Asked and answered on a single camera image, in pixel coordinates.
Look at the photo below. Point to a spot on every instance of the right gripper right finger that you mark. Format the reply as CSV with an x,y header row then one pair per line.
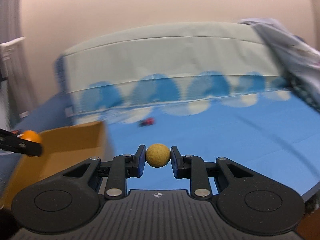
x,y
196,170

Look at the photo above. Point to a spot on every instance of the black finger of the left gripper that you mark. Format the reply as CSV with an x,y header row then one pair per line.
x,y
10,142

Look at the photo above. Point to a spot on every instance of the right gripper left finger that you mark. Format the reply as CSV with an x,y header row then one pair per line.
x,y
120,169

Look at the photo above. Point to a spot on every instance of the orange tangerine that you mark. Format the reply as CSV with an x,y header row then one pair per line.
x,y
31,136

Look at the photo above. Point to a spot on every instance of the tan round fruit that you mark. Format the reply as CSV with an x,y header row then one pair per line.
x,y
158,155

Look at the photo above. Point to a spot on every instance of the red cherry tomato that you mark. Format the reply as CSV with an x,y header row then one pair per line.
x,y
149,121

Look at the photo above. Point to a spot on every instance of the dark plum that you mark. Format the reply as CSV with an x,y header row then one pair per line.
x,y
143,123

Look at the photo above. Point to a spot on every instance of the grey curtain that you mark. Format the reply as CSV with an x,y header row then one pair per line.
x,y
18,96

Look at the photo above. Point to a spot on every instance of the cardboard box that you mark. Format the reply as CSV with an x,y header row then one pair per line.
x,y
62,148

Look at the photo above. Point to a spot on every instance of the blue sofa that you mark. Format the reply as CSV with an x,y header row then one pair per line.
x,y
54,113

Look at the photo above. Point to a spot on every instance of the blue patterned cloth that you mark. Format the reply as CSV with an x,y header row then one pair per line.
x,y
213,89

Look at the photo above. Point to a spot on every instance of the grey clothing on sofa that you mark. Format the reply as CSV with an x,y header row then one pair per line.
x,y
300,60

